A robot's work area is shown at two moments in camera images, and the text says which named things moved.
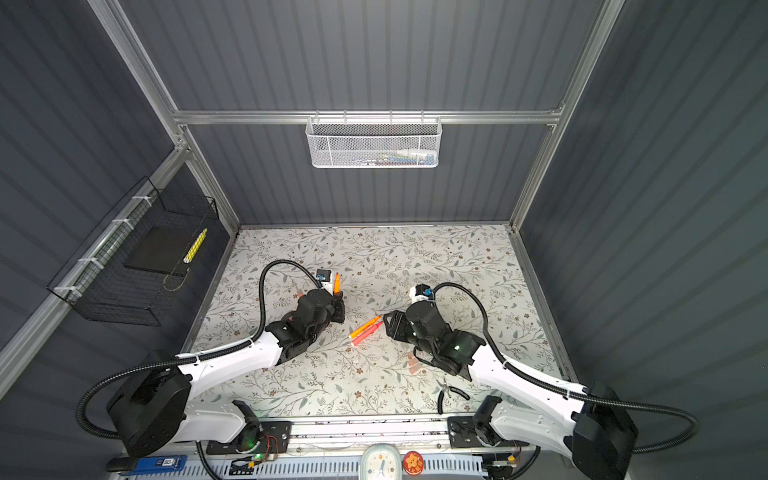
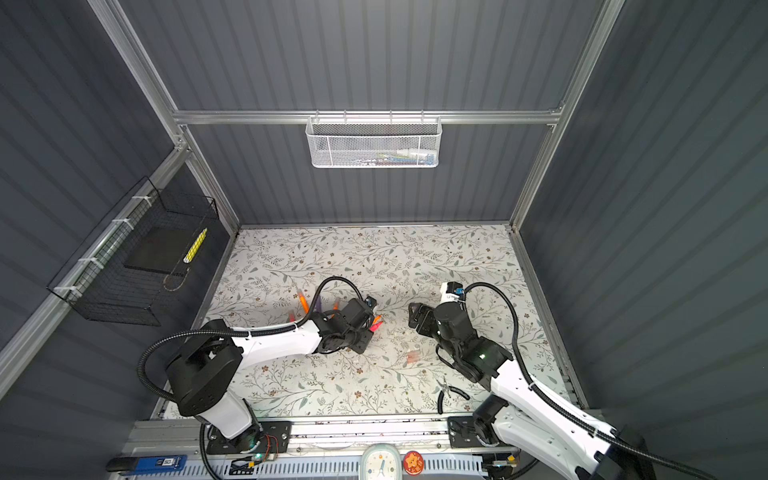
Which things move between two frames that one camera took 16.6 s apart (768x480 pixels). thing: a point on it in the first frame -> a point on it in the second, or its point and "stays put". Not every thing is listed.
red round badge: x=413 y=463 stays put
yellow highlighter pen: x=195 y=246 stays put
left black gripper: x=337 y=305 -> x=367 y=338
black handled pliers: x=446 y=388 stays put
